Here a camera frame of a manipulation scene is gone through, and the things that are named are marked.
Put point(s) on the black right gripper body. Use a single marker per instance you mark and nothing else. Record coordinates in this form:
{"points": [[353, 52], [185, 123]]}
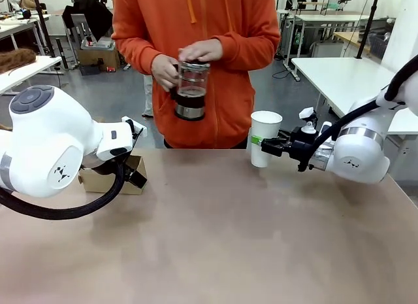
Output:
{"points": [[302, 147]]}

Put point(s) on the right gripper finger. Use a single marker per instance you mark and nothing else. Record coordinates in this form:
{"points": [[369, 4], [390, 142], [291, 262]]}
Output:
{"points": [[272, 145], [284, 134]]}

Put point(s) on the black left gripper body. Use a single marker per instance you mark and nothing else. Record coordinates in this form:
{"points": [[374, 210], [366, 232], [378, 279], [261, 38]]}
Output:
{"points": [[137, 178]]}

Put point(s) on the white paper cup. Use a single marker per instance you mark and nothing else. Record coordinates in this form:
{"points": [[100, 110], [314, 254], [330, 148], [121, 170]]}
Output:
{"points": [[263, 127]]}

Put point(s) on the glass french press jug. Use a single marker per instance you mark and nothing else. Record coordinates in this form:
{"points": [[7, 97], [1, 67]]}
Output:
{"points": [[191, 88]]}

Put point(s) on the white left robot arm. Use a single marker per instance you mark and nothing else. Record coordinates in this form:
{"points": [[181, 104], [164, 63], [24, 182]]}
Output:
{"points": [[42, 137]]}

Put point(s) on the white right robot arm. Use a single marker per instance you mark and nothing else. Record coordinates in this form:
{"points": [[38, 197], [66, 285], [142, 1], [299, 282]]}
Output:
{"points": [[359, 153]]}

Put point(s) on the person's left forearm orange sleeve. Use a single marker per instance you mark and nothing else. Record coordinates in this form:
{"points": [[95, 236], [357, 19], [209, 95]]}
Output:
{"points": [[248, 45]]}

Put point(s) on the person's right forearm orange sleeve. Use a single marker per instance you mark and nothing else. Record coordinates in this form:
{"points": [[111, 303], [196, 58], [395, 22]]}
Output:
{"points": [[134, 45]]}

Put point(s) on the person's right hand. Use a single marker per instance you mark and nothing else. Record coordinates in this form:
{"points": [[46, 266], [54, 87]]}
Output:
{"points": [[162, 72]]}

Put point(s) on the person's left hand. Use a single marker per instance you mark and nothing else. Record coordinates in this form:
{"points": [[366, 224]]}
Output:
{"points": [[202, 50]]}

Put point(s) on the large white lab table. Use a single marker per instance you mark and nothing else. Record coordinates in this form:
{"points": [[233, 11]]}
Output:
{"points": [[343, 78]]}

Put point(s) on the bystander in light trousers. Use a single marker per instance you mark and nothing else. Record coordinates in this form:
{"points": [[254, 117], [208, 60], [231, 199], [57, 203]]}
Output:
{"points": [[148, 98]]}

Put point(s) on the grey framed lab table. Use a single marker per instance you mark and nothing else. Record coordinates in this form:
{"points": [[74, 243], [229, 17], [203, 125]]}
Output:
{"points": [[323, 21]]}

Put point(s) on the brown cardboard box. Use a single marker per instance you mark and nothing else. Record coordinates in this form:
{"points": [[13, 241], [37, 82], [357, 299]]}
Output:
{"points": [[98, 59]]}

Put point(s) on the grey plastic bin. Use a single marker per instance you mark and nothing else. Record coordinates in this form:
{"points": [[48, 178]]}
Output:
{"points": [[379, 44]]}

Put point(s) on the black tripod pole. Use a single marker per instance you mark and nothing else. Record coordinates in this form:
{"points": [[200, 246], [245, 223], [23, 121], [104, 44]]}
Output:
{"points": [[44, 23], [367, 23]]}

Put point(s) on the grey equipment case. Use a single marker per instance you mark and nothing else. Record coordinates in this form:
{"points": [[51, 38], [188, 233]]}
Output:
{"points": [[98, 43]]}

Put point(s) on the person in orange hoodie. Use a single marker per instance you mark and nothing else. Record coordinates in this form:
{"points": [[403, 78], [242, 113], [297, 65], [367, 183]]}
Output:
{"points": [[196, 19]]}

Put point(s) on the white table with brown fur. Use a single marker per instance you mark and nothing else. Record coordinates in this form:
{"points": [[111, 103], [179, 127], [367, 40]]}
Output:
{"points": [[23, 73]]}

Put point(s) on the brown fur pelt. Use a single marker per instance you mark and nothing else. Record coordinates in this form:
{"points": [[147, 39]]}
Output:
{"points": [[16, 59]]}

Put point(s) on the black jacket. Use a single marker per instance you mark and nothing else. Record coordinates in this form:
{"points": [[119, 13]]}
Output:
{"points": [[88, 13]]}

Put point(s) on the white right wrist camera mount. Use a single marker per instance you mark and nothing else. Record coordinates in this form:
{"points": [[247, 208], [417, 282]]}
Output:
{"points": [[308, 119]]}

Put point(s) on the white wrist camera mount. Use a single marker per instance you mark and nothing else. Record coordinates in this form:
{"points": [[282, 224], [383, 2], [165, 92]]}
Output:
{"points": [[308, 119], [136, 127]]}

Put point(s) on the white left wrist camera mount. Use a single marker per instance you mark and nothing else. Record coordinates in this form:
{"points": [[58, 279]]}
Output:
{"points": [[136, 127]]}

